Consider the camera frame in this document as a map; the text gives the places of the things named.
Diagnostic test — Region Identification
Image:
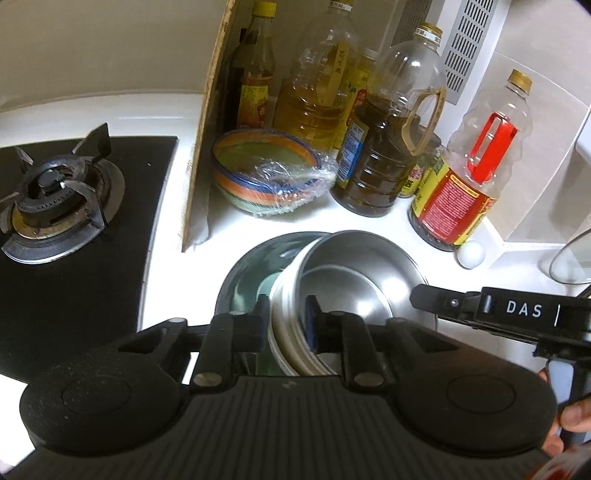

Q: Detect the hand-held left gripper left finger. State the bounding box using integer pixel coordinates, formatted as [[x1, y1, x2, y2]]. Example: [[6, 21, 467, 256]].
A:
[[115, 295, 271, 388]]

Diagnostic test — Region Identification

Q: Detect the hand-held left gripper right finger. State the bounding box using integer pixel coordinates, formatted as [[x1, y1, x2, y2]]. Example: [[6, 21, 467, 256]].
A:
[[305, 296, 462, 388]]

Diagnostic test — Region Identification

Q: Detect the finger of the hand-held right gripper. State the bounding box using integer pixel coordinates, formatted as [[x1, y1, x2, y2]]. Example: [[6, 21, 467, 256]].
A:
[[410, 284, 485, 323]]

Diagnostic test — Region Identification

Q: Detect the cream ribbed bowl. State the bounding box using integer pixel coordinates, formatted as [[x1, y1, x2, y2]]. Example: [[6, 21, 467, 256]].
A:
[[269, 235, 342, 377]]

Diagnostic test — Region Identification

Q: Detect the shallow steel plate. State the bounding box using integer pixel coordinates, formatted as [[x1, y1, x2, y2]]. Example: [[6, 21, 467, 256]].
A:
[[217, 231, 438, 376]]

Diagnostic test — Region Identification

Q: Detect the steel deep bowl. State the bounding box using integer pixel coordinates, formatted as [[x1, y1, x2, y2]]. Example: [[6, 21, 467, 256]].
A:
[[295, 231, 429, 361]]

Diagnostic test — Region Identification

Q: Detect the person's right hand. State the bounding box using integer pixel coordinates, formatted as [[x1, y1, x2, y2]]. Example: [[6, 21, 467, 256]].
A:
[[538, 368, 591, 457]]

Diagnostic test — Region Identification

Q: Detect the white egg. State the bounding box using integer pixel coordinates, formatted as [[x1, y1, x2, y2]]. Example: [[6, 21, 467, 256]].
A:
[[457, 241, 486, 269]]

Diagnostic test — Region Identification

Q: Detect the glass pot lid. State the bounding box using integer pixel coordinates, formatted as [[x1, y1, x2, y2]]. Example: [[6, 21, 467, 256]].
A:
[[549, 228, 591, 285]]

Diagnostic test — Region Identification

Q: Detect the red label clear bottle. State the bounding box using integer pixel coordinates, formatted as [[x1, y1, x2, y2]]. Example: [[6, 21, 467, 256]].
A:
[[409, 69, 534, 253]]

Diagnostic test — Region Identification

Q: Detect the small green label jar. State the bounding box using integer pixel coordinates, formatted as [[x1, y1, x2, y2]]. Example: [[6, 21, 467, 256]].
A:
[[399, 136, 444, 200]]

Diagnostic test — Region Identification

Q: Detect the colourful bowl with plastic wrap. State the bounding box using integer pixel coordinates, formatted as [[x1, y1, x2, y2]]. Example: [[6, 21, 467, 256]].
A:
[[211, 129, 338, 219]]

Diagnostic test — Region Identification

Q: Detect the large dark oil bottle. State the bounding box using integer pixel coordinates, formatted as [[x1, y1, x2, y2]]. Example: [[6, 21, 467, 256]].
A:
[[330, 23, 450, 219]]

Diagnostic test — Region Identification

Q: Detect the black gas stove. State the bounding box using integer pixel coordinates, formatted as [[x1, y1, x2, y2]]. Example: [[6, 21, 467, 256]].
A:
[[0, 122, 179, 385]]

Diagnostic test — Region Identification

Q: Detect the small yellow-label bottle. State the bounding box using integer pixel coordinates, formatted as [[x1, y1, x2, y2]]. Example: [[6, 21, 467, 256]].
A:
[[335, 48, 382, 191]]

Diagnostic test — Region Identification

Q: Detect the wooden cutting board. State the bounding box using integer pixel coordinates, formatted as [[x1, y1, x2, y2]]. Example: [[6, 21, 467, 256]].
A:
[[181, 0, 241, 253]]

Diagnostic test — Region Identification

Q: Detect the large light oil bottle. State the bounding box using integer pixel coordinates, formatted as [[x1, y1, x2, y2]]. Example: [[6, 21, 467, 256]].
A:
[[272, 0, 366, 154]]

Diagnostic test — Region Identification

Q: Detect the small yellow-cap sauce bottle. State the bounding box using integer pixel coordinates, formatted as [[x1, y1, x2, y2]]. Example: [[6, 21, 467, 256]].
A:
[[235, 0, 278, 131]]

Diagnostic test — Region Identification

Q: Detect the gas stove burner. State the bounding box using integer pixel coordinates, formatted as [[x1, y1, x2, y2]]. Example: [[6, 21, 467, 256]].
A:
[[0, 122, 127, 265]]

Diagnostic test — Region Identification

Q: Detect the white wall appliance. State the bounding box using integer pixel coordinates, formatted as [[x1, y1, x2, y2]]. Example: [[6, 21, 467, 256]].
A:
[[434, 0, 500, 105]]

